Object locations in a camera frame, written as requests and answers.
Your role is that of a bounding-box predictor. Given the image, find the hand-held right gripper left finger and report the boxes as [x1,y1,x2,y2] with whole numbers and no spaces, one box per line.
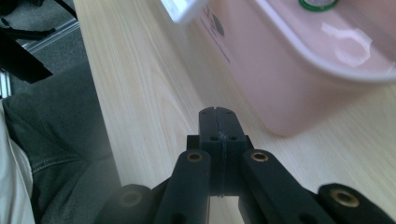
[186,106,224,198]

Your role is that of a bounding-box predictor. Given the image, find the pink storage box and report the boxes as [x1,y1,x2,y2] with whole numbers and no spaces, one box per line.
[160,0,396,138]

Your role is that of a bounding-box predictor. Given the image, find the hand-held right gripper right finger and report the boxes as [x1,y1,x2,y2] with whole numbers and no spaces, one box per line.
[217,106,255,198]

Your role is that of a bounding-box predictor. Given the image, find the dark grey trousers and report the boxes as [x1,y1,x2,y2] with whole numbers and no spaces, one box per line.
[3,92,122,224]

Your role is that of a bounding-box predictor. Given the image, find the white shirt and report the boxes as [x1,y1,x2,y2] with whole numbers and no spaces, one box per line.
[0,99,35,224]

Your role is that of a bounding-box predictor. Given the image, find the small white bottle green band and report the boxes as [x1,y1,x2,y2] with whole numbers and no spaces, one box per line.
[298,0,340,13]

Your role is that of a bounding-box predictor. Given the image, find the black angular object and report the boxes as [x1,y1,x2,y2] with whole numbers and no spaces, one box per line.
[0,26,54,84]

